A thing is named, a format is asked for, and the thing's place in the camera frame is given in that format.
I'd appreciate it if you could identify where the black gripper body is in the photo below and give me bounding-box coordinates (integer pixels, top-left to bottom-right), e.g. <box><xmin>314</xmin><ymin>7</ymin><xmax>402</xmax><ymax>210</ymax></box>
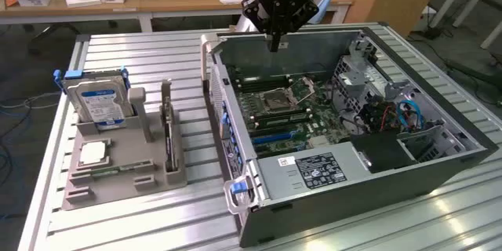
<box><xmin>258</xmin><ymin>0</ymin><xmax>316</xmax><ymax>35</ymax></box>

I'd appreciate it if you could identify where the graphics card with metal bracket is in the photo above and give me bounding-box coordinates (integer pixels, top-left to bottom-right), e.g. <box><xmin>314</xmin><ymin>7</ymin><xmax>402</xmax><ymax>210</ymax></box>
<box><xmin>159</xmin><ymin>78</ymin><xmax>178</xmax><ymax>173</ymax></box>

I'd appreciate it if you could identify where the metal socket cover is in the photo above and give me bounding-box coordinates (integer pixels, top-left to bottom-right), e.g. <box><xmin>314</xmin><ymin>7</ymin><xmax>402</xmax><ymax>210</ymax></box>
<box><xmin>290</xmin><ymin>76</ymin><xmax>317</xmax><ymax>105</ymax></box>

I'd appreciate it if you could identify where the perforated metal disk bay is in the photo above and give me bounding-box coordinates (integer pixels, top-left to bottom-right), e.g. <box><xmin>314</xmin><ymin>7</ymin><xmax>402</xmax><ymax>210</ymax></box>
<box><xmin>332</xmin><ymin>52</ymin><xmax>396</xmax><ymax>112</ymax></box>

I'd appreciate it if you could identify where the white box with red button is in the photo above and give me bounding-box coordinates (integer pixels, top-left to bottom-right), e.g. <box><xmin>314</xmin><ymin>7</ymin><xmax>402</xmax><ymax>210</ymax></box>
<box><xmin>417</xmin><ymin>5</ymin><xmax>440</xmax><ymax>33</ymax></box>

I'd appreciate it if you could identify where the CPU socket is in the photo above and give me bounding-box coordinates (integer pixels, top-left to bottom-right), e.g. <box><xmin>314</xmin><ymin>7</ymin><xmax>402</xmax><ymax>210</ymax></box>
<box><xmin>261</xmin><ymin>89</ymin><xmax>294</xmax><ymax>113</ymax></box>

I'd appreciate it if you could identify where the green motherboard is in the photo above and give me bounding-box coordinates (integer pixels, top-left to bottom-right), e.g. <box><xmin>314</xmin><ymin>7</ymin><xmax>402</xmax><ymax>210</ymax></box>
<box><xmin>227</xmin><ymin>65</ymin><xmax>357</xmax><ymax>159</ymax></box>

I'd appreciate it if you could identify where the black floor box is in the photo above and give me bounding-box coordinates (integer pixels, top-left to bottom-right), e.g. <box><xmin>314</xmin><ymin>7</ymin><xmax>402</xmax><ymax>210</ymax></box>
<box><xmin>422</xmin><ymin>27</ymin><xmax>445</xmax><ymax>41</ymax></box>

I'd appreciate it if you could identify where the blue expansion slot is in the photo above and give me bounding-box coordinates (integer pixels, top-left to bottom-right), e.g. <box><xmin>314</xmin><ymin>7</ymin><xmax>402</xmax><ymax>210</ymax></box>
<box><xmin>250</xmin><ymin>132</ymin><xmax>294</xmax><ymax>146</ymax></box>

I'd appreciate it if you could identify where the silver chipset heatsink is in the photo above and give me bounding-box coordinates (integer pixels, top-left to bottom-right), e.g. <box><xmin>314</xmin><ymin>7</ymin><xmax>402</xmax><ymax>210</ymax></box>
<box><xmin>311</xmin><ymin>136</ymin><xmax>334</xmax><ymax>148</ymax></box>

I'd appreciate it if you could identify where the hard disk with blue rails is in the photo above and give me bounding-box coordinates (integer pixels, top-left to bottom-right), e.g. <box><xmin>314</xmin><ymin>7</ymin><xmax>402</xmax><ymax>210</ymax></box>
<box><xmin>52</xmin><ymin>64</ymin><xmax>133</xmax><ymax>131</ymax></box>

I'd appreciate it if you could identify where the black plastic shroud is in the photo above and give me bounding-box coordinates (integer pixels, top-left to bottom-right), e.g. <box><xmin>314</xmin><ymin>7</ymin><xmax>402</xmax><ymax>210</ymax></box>
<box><xmin>350</xmin><ymin>132</ymin><xmax>420</xmax><ymax>175</ymax></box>

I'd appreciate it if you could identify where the grey power supply unit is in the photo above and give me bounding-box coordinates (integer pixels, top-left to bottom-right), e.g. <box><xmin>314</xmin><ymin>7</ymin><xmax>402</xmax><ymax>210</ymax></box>
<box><xmin>257</xmin><ymin>141</ymin><xmax>372</xmax><ymax>201</ymax></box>

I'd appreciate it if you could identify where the silver CPU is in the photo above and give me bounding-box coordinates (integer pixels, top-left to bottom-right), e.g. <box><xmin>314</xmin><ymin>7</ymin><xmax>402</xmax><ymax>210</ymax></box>
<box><xmin>78</xmin><ymin>141</ymin><xmax>110</xmax><ymax>166</ymax></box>

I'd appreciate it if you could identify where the green RAM stick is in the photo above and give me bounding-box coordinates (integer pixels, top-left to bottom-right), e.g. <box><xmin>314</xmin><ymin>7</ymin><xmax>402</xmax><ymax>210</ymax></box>
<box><xmin>90</xmin><ymin>163</ymin><xmax>138</xmax><ymax>175</ymax></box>

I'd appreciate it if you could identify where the grey parts rack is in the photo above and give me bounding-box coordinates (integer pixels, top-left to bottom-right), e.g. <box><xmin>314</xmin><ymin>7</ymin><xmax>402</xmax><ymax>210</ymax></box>
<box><xmin>62</xmin><ymin>86</ymin><xmax>190</xmax><ymax>211</ymax></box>

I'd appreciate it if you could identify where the open black PC case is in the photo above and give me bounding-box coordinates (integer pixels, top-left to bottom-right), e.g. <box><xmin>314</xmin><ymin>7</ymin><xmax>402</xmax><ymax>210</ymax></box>
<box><xmin>199</xmin><ymin>26</ymin><xmax>500</xmax><ymax>248</ymax></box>

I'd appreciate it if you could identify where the white metal table frame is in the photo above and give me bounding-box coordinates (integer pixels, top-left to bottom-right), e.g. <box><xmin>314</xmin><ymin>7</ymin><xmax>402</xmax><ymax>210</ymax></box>
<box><xmin>429</xmin><ymin>0</ymin><xmax>502</xmax><ymax>49</ymax></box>

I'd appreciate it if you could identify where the blue wire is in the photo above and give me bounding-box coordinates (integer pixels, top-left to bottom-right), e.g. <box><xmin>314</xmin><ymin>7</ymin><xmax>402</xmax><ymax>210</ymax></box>
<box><xmin>396</xmin><ymin>99</ymin><xmax>428</xmax><ymax>130</ymax></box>

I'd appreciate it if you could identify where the grey disk bay bracket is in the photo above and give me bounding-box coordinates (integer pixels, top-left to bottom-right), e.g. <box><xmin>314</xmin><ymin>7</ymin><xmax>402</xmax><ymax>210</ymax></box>
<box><xmin>396</xmin><ymin>123</ymin><xmax>470</xmax><ymax>163</ymax></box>

